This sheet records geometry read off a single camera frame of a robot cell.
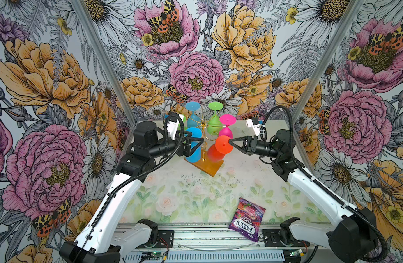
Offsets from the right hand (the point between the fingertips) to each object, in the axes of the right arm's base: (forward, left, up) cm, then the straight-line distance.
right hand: (229, 146), depth 65 cm
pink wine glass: (+15, -1, -1) cm, 15 cm away
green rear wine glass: (+23, +4, -10) cm, 25 cm away
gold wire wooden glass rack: (+10, +7, -33) cm, 35 cm away
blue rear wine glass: (+25, +15, -9) cm, 31 cm away
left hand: (0, +13, +2) cm, 13 cm away
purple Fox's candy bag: (-19, -9, -33) cm, 38 cm away
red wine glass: (-1, +3, +1) cm, 3 cm away
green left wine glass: (+23, +20, -12) cm, 33 cm away
